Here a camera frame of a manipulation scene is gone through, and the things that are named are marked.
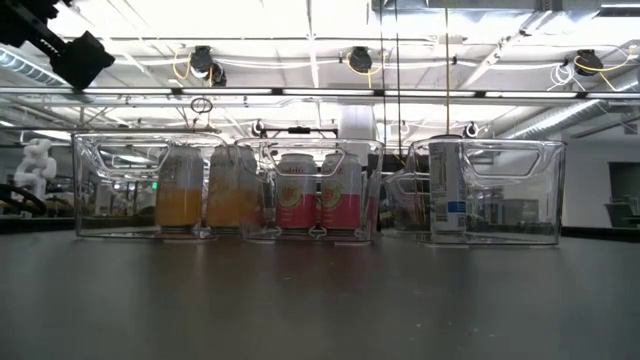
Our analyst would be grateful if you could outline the orange and white soda can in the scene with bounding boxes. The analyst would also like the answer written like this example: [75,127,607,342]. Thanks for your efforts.
[153,144,206,232]
[206,143,265,232]

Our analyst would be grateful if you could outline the dark cabinet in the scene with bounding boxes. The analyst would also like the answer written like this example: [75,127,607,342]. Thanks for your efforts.
[606,161,640,230]

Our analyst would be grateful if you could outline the silver air duct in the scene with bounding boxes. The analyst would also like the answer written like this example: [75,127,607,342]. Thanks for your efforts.
[492,97,640,142]

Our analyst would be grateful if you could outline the pink and white soda can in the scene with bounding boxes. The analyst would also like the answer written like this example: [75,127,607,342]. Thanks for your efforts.
[319,151,363,231]
[274,152,319,231]

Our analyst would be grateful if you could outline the black horizontal mount bar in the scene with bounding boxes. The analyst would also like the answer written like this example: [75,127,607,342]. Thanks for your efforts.
[252,119,341,139]

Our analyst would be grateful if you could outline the black curved hose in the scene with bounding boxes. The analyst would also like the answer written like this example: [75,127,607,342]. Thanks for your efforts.
[0,182,50,217]

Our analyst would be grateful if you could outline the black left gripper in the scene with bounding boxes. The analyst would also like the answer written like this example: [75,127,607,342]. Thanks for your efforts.
[0,0,117,92]

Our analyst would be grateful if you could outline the black ceiling cable reel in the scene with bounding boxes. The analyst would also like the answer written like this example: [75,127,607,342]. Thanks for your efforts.
[348,45,374,74]
[188,44,229,87]
[572,48,606,77]

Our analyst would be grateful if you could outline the clear plastic bin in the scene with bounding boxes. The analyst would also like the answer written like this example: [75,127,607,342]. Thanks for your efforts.
[71,130,230,241]
[379,137,569,247]
[233,136,386,246]

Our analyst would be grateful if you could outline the hanging black cable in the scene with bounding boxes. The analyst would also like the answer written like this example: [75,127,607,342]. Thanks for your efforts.
[378,0,386,144]
[394,0,402,146]

